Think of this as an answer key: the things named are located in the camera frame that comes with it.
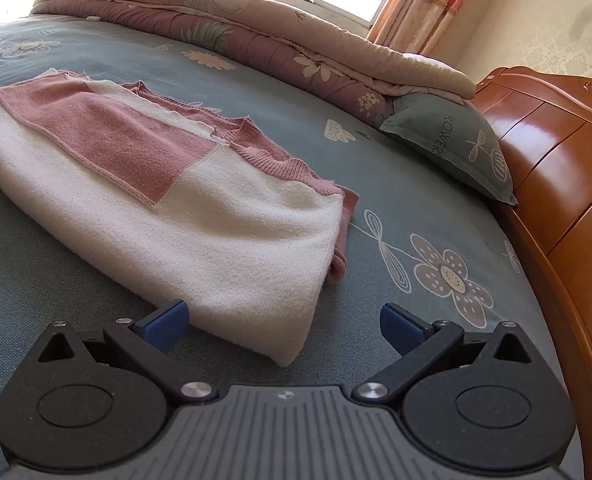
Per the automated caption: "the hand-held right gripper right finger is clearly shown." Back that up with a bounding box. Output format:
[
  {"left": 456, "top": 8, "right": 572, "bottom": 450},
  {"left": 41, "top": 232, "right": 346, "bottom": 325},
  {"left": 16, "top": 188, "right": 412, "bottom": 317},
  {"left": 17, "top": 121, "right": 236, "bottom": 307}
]
[{"left": 351, "top": 302, "right": 534, "bottom": 406}]

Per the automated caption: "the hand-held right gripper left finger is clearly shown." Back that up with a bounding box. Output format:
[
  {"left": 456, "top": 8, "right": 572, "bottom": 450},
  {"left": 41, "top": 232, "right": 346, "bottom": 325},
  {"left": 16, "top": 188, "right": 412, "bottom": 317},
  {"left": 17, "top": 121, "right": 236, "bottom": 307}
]
[{"left": 34, "top": 298, "right": 219, "bottom": 403}]

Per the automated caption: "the pink and white knit sweater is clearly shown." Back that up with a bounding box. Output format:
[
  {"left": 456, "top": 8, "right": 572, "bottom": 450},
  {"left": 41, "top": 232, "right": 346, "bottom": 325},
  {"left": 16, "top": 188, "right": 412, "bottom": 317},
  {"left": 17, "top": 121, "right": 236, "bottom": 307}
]
[{"left": 0, "top": 67, "right": 361, "bottom": 368}]

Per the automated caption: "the grey-green printed pillow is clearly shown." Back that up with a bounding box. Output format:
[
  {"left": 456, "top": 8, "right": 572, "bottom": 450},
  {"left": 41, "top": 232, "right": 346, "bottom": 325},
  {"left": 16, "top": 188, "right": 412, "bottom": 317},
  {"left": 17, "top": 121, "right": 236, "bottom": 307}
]
[{"left": 378, "top": 92, "right": 519, "bottom": 206}]

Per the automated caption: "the wooden headboard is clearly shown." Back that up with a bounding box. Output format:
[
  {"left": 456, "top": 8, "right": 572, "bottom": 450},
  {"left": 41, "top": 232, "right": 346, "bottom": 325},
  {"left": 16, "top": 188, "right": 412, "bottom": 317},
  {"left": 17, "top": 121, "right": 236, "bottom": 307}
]
[{"left": 468, "top": 66, "right": 592, "bottom": 480}]

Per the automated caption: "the folded pink floral quilt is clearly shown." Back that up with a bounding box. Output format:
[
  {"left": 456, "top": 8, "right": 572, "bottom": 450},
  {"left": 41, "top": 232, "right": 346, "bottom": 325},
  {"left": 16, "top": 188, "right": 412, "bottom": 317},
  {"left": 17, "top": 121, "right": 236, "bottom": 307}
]
[{"left": 30, "top": 0, "right": 477, "bottom": 131}]

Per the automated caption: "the pink patterned curtain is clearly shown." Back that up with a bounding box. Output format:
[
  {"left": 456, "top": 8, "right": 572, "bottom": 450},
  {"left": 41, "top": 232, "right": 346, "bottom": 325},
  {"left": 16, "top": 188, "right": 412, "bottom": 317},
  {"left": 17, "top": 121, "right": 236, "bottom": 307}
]
[{"left": 366, "top": 0, "right": 492, "bottom": 56}]

